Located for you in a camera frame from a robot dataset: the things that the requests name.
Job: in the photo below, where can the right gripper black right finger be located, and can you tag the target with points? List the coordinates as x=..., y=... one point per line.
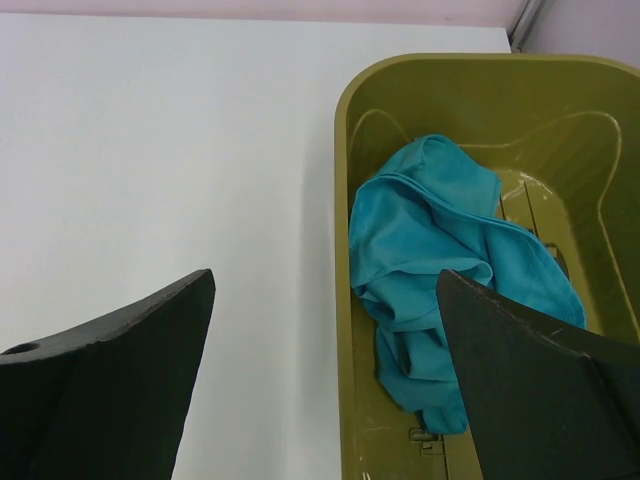
x=544, y=399

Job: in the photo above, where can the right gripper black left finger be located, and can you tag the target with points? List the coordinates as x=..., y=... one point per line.
x=107, y=399

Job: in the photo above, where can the teal t shirt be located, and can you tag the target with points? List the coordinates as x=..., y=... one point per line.
x=431, y=208

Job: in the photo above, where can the olive green plastic basket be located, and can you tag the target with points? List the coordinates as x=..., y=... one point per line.
x=562, y=134

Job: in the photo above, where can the aluminium corner post right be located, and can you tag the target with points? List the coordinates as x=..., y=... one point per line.
x=524, y=24

